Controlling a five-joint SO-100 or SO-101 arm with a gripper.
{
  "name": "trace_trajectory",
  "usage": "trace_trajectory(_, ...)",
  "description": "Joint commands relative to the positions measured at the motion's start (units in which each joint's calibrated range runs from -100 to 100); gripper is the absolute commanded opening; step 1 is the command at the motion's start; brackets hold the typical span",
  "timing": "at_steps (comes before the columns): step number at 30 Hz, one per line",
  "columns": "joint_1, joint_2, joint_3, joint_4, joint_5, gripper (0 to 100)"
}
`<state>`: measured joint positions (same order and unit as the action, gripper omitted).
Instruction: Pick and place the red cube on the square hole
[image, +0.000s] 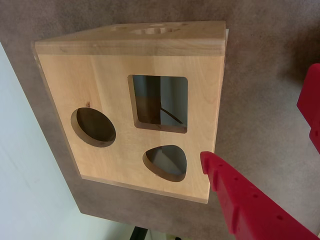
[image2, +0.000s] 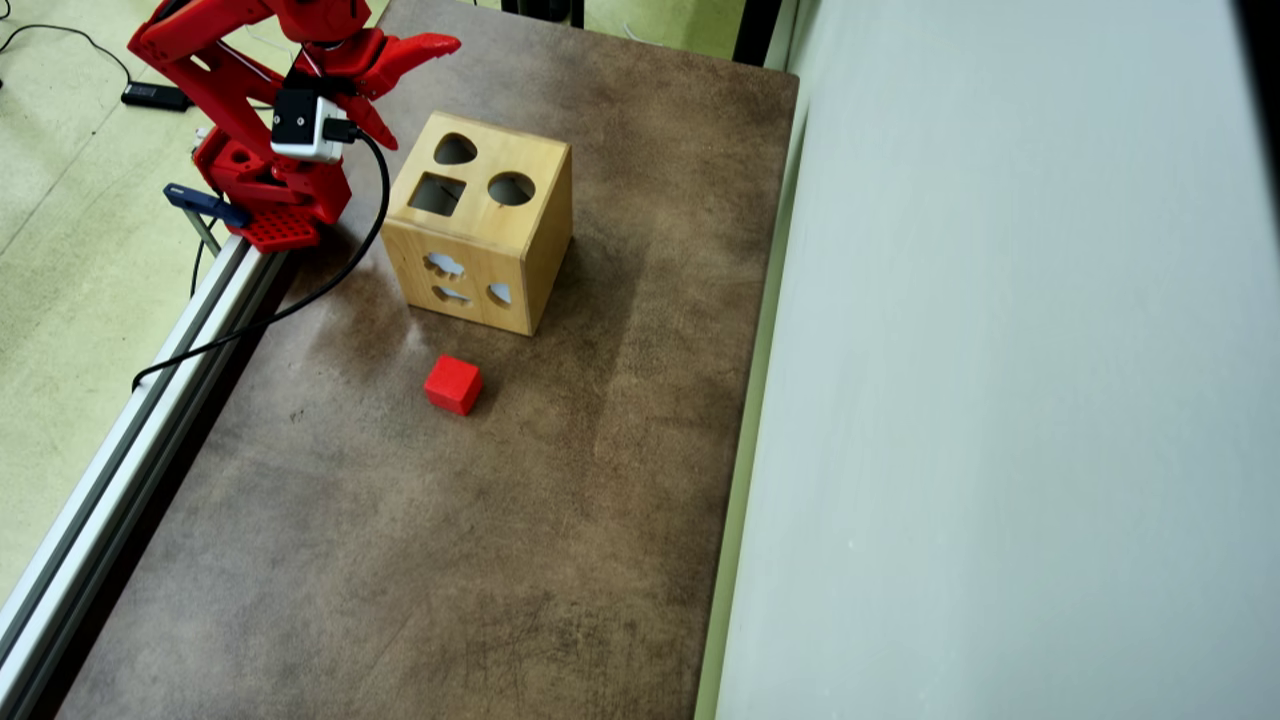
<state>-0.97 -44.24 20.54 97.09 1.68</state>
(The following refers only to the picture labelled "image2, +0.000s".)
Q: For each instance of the red robot arm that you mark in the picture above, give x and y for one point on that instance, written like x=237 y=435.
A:
x=200 y=60

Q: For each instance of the black power adapter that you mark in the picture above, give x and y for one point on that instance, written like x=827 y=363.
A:
x=155 y=96

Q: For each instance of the black vertical post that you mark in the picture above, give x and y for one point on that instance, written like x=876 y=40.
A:
x=757 y=30

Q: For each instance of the red robot arm base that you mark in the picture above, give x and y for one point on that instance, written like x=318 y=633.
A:
x=280 y=225

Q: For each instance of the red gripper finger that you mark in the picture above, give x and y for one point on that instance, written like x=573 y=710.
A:
x=370 y=118
x=405 y=55

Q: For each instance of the wooden shape sorter box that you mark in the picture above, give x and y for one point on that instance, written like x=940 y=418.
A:
x=480 y=225

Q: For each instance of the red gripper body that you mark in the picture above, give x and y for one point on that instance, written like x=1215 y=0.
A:
x=362 y=62

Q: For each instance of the aluminium profile rail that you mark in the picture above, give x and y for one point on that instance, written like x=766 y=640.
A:
x=90 y=500

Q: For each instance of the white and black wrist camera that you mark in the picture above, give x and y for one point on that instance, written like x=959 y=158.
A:
x=300 y=125

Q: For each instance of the blue clamp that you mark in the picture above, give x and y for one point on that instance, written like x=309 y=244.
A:
x=205 y=203

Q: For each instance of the red cube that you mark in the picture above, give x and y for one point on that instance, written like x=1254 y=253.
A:
x=452 y=385

